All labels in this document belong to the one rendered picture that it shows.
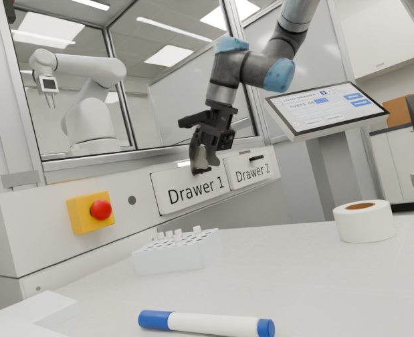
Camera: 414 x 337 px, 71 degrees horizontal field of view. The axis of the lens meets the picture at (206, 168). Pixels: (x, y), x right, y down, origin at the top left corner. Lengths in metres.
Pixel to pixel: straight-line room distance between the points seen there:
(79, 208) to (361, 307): 0.48
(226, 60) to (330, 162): 0.97
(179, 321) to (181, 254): 0.18
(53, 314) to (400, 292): 0.37
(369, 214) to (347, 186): 1.19
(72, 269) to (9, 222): 0.14
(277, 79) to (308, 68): 1.74
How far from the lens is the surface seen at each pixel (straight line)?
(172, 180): 0.77
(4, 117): 0.64
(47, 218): 0.62
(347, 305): 0.29
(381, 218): 0.43
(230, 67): 0.72
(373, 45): 4.00
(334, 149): 1.58
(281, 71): 0.68
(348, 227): 0.43
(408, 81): 4.26
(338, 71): 2.35
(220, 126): 0.74
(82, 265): 0.65
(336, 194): 1.57
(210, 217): 0.89
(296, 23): 0.75
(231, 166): 0.98
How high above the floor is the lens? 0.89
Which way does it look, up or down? 1 degrees up
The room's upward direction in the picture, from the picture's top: 14 degrees counter-clockwise
